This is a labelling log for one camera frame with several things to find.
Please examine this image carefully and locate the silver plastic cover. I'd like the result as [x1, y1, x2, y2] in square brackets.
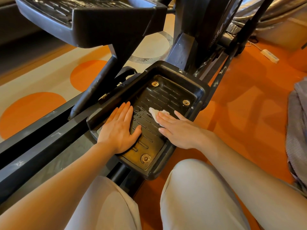
[227, 0, 307, 34]

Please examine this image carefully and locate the grey knitted cloth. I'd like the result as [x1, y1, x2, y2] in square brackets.
[285, 77, 307, 193]

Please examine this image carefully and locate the black ribbed foot pedal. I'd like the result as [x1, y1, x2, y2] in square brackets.
[14, 0, 168, 49]
[86, 60, 210, 181]

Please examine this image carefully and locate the person's leg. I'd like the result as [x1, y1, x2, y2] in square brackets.
[160, 159, 252, 230]
[64, 176, 143, 230]

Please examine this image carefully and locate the person's right leg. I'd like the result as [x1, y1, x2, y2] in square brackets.
[160, 159, 252, 230]

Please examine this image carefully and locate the white power cable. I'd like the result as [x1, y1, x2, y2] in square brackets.
[246, 40, 263, 52]

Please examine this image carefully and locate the person's left forearm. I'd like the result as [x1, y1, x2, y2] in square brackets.
[0, 141, 115, 230]

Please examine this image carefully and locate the person's right hand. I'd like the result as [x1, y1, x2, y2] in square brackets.
[156, 111, 214, 150]

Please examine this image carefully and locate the white power strip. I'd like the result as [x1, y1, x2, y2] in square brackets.
[260, 49, 280, 64]

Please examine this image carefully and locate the black elliptical machine body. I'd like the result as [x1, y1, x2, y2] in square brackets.
[165, 0, 245, 78]

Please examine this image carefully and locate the person's left hand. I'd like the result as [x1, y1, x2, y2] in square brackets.
[97, 102, 142, 154]

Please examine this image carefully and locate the person's left leg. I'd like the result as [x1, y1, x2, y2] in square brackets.
[64, 176, 143, 230]

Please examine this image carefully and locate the white wipe cloth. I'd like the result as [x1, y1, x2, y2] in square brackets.
[148, 107, 170, 124]

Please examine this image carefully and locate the beige padded bench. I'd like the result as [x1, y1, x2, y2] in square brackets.
[254, 11, 307, 52]

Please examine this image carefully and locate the person's right forearm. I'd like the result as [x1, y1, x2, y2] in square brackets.
[195, 132, 307, 230]

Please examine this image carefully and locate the black slanted machine bar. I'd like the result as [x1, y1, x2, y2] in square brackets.
[208, 0, 276, 91]

